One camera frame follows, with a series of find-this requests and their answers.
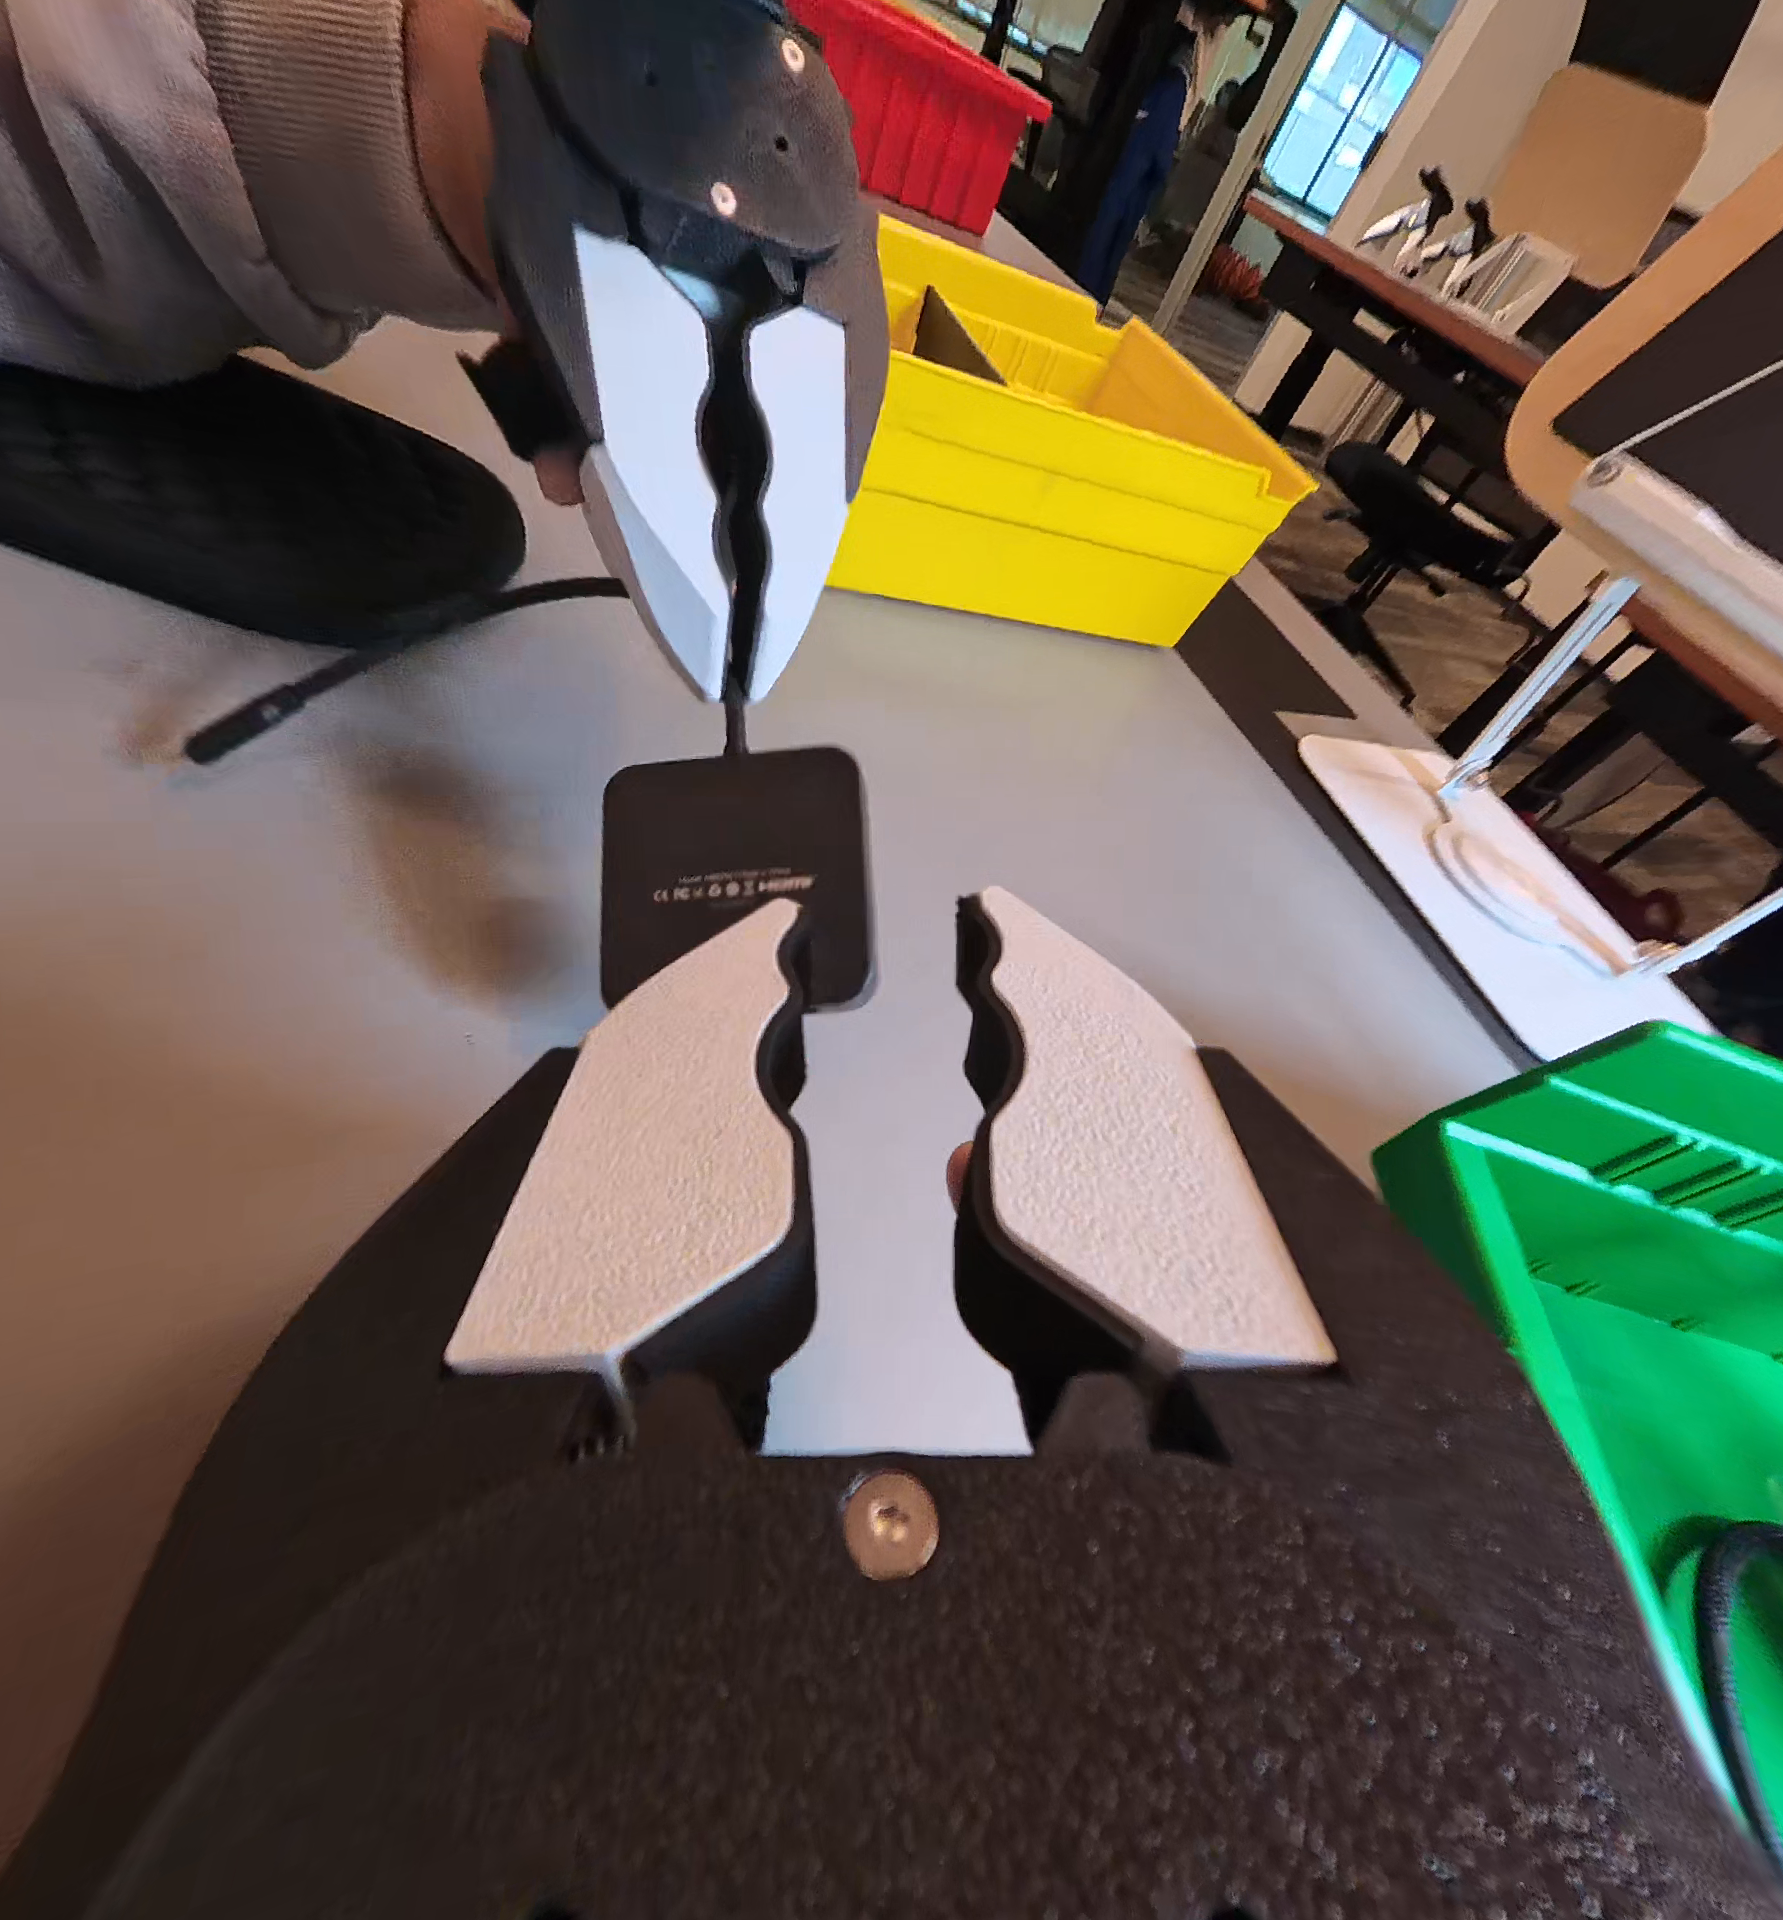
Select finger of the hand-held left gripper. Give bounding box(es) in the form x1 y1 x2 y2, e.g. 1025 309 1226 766
741 297 858 710
570 226 738 707

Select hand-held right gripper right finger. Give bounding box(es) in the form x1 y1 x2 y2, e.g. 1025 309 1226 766
956 884 1344 1375

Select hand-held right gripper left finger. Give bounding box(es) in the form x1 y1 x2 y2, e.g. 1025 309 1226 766
441 897 822 1449

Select yellow plastic bin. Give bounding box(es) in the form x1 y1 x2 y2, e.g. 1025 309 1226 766
825 214 1323 652

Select black HDMI splitter with cable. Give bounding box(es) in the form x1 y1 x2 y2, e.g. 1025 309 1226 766
183 575 881 1017

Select green plastic bin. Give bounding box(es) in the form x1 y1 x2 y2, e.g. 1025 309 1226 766
1367 1020 1783 1920

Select person's left forearm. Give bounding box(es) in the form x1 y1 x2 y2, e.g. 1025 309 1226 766
0 0 509 388

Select person's left hand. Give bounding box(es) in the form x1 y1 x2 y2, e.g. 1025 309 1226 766
402 0 594 510

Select black bin divider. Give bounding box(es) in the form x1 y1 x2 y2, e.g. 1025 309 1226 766
909 281 1012 388

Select red plastic bin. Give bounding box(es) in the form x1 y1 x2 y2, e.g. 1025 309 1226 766
783 0 1056 239

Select black textured wrist rest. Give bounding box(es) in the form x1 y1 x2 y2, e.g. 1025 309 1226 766
0 352 529 652

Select white desk stand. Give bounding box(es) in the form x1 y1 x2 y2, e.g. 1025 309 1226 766
1291 449 1783 1063

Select black office chair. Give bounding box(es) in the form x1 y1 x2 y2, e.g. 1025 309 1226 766
1323 440 1565 710

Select glass window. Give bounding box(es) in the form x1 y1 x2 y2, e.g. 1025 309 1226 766
1254 0 1430 225

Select shiny metal tools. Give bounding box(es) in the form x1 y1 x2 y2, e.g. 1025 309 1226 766
1353 163 1505 290

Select tan and black chair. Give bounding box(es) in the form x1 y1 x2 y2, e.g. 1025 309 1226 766
1478 0 1766 290

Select black wood-rimmed panel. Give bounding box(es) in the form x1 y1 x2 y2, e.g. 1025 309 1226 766
1504 86 1783 782

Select wooden desk with black frame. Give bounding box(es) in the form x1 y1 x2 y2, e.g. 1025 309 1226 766
1241 191 1554 453

